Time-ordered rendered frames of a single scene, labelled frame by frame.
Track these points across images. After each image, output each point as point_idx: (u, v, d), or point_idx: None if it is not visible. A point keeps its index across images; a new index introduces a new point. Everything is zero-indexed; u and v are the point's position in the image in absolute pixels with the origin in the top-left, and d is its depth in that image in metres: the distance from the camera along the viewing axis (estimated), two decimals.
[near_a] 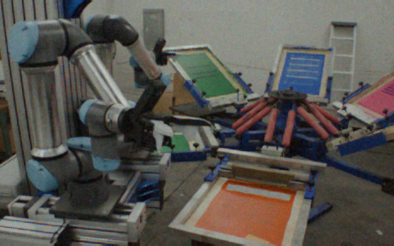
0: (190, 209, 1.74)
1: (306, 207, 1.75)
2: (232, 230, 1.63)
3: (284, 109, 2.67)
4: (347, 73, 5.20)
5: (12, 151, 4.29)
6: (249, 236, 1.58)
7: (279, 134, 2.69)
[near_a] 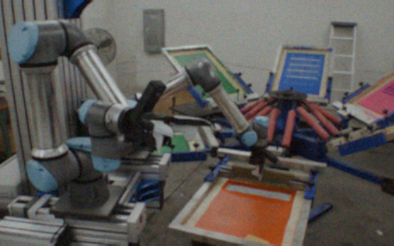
0: (190, 209, 1.74)
1: (306, 207, 1.75)
2: (232, 230, 1.63)
3: (284, 109, 2.67)
4: (347, 73, 5.20)
5: (12, 151, 4.29)
6: (249, 236, 1.58)
7: (279, 134, 2.69)
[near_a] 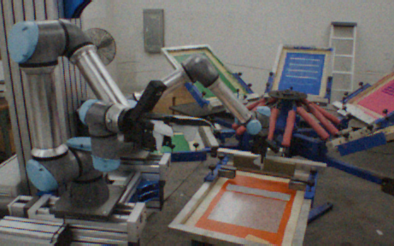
0: (190, 209, 1.74)
1: (306, 207, 1.75)
2: (232, 230, 1.63)
3: (284, 109, 2.67)
4: (347, 73, 5.21)
5: (12, 151, 4.29)
6: (249, 236, 1.58)
7: (279, 134, 2.69)
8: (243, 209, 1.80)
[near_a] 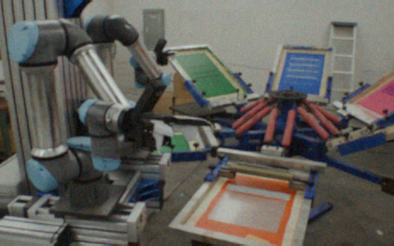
0: (190, 209, 1.73)
1: (306, 207, 1.75)
2: (232, 230, 1.63)
3: (284, 109, 2.67)
4: (347, 73, 5.20)
5: (12, 151, 4.29)
6: (249, 236, 1.58)
7: (279, 134, 2.69)
8: (243, 209, 1.80)
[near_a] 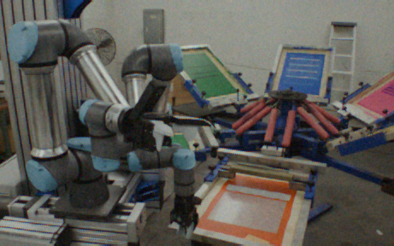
0: None
1: (306, 207, 1.75)
2: (232, 230, 1.63)
3: (284, 109, 2.67)
4: (347, 73, 5.20)
5: (12, 151, 4.29)
6: (249, 236, 1.58)
7: (279, 134, 2.69)
8: (243, 209, 1.80)
